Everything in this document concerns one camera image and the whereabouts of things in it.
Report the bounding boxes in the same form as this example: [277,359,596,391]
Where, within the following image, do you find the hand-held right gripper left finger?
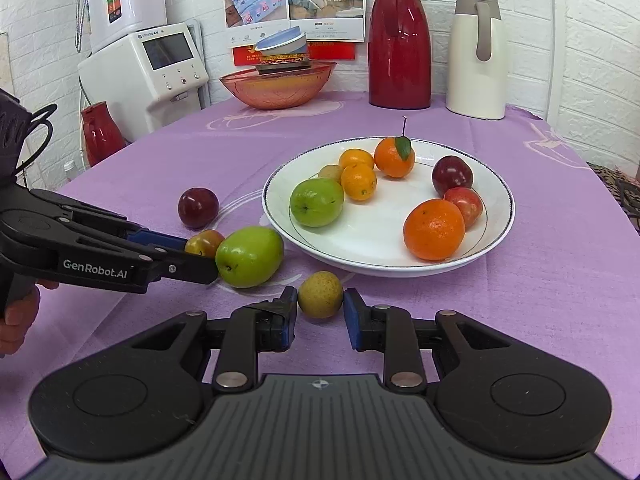
[125,286,300,393]

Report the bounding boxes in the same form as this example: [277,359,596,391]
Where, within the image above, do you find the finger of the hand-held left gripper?
[27,187,188,253]
[142,246,221,293]

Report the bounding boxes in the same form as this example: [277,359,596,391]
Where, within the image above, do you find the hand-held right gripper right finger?
[342,287,516,390]

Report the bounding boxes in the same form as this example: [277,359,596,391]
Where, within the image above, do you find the small red-green plum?
[184,229,226,259]

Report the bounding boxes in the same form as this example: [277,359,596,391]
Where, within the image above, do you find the small yellow pear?
[297,271,345,319]

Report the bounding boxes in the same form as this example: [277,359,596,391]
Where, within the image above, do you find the green apple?
[289,177,346,228]
[215,226,285,289]

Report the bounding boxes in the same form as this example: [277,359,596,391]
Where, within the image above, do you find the white round plate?
[262,136,516,276]

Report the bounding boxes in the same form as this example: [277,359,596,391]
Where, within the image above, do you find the large orange with leaf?
[374,116,416,179]

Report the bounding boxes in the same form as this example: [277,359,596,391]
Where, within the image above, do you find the small yellow orange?
[338,148,375,171]

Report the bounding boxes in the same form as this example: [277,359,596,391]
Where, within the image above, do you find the red apple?
[443,186,484,229]

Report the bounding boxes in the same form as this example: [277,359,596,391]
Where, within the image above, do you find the person's left hand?
[0,280,61,358]

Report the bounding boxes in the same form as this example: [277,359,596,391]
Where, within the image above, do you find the small dark red plum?
[177,187,220,230]

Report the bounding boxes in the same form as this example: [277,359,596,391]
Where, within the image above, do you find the red glass vase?
[81,101,127,168]

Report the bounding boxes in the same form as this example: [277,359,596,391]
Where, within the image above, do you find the white water dispenser with screen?
[77,22,210,144]

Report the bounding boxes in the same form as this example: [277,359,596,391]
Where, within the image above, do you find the red translucent bowl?
[219,60,338,111]

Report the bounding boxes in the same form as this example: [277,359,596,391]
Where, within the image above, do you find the purple tablecloth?
[0,91,640,480]

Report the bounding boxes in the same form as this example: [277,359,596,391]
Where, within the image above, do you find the patterned dark bowl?
[256,52,313,77]

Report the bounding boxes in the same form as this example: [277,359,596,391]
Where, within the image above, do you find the blue and white bowl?
[254,26,309,57]

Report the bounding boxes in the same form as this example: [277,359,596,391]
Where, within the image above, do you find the cream thermos jug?
[446,0,508,121]

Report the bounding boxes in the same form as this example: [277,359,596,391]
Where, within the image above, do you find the red thermos jug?
[367,0,432,110]

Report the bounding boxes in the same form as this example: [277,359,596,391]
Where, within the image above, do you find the patterned dark cloth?
[587,162,640,235]

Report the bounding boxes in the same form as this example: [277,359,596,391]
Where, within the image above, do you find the black cable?
[17,103,59,172]

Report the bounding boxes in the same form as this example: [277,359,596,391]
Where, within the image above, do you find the red wall poster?
[232,40,357,67]

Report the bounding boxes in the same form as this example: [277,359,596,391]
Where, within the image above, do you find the grey purifier hose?
[75,0,97,54]

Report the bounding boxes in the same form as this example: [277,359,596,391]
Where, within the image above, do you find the bedding wall poster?
[222,0,366,43]

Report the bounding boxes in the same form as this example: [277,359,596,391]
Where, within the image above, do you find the white wall pipe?
[547,0,561,122]

